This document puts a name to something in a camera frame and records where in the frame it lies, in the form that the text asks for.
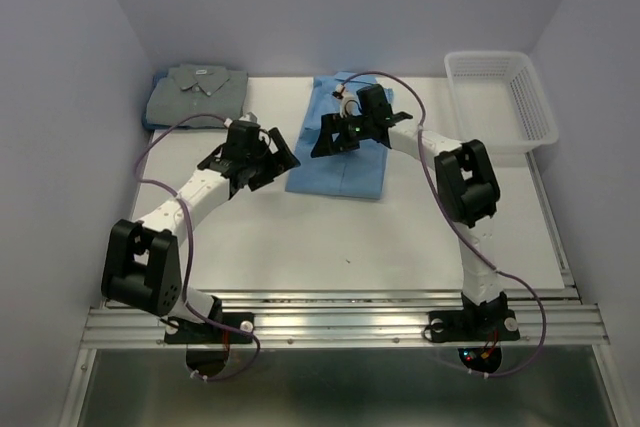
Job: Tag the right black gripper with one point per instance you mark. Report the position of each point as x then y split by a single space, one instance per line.
325 143

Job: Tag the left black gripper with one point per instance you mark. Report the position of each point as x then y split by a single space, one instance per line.
284 155

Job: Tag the light blue long sleeve shirt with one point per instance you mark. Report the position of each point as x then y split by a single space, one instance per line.
358 174

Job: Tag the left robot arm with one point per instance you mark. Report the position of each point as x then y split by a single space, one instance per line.
143 269

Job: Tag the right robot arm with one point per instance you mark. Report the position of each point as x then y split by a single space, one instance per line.
465 187

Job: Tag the folded blue shirt under grey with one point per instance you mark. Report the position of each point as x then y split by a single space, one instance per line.
147 124

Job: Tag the white plastic basket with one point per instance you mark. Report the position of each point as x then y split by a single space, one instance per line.
499 100

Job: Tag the aluminium rail frame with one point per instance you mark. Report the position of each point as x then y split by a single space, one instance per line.
316 285

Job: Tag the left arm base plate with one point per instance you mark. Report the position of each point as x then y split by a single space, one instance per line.
188 333

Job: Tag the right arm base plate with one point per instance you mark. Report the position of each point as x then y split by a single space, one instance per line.
461 326

